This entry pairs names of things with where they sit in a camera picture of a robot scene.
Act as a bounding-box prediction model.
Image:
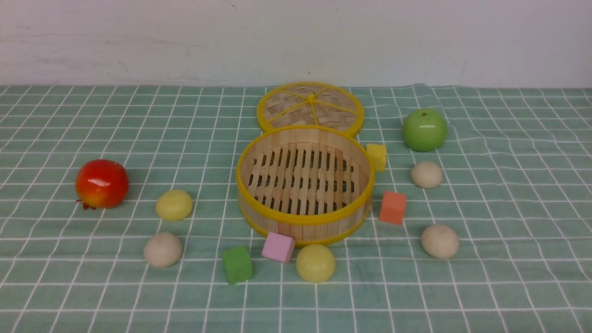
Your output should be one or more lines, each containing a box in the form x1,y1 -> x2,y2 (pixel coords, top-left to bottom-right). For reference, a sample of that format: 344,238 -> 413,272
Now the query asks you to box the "yellow bun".
296,244 -> 336,283
155,189 -> 194,221

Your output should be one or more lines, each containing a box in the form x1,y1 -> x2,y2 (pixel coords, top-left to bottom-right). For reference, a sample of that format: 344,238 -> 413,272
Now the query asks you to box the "beige bun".
421,225 -> 460,259
410,161 -> 444,189
143,232 -> 183,268

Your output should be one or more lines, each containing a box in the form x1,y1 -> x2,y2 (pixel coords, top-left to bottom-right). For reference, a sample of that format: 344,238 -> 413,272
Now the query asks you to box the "bamboo steamer tray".
235,126 -> 376,247

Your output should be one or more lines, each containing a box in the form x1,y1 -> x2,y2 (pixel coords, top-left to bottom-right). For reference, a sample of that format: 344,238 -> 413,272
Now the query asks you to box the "woven bamboo steamer lid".
256,82 -> 364,137

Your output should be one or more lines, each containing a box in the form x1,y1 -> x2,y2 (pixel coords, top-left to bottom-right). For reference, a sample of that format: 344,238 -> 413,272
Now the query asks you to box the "pink cube block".
262,232 -> 295,264

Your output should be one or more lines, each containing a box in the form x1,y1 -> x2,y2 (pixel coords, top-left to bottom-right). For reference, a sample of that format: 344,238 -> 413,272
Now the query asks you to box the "yellow cube block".
366,143 -> 387,172

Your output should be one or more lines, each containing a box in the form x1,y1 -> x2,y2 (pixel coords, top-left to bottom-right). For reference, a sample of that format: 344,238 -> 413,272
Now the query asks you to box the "orange cube block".
378,191 -> 407,225

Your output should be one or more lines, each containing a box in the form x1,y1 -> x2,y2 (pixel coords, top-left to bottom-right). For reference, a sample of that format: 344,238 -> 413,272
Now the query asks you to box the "green cube block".
222,245 -> 253,285

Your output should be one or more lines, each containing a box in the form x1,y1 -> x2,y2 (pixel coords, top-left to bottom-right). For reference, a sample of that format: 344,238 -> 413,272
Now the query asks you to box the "green toy apple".
402,108 -> 448,152

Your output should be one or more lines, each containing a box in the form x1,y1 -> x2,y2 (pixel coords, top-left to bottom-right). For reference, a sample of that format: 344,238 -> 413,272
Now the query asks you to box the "green checkered tablecloth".
0,85 -> 592,333

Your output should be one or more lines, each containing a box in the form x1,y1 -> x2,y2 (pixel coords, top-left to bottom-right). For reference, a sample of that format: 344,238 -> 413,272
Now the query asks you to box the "red toy pomegranate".
74,160 -> 130,210

